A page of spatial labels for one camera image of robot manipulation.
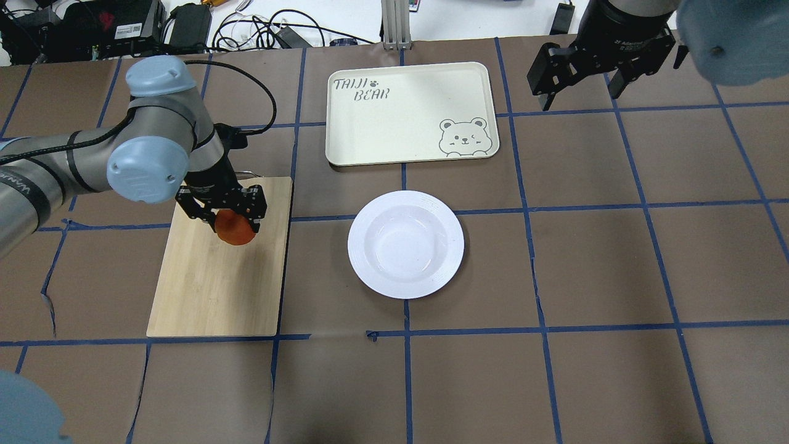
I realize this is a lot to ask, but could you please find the black computer box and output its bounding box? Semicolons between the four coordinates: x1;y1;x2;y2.
2;1;166;65

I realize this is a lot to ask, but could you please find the black flat power brick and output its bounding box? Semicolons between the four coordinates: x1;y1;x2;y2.
167;3;211;54

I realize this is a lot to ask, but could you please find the orange fruit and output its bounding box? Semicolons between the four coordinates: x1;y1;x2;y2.
214;210;256;245

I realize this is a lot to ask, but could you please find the aluminium frame post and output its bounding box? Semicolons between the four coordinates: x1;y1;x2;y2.
381;0;412;51

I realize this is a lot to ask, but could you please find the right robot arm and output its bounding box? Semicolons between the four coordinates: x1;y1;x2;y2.
526;1;788;112

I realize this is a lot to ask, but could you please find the cream bear tray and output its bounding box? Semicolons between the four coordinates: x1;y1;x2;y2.
325;62;501;167

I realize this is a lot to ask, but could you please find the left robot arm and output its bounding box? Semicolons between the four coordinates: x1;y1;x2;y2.
1;55;268;256

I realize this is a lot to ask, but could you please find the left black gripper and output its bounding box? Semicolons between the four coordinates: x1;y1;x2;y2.
175;157;267;234

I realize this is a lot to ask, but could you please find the black power adapter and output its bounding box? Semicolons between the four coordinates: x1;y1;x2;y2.
549;1;575;35

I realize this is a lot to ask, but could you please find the white round plate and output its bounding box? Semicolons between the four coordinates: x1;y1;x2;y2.
347;191;465;300

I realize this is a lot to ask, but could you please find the bamboo cutting board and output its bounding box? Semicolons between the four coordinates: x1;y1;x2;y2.
146;177;293;338

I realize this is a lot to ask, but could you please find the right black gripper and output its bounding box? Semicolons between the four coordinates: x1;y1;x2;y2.
527;1;680;112

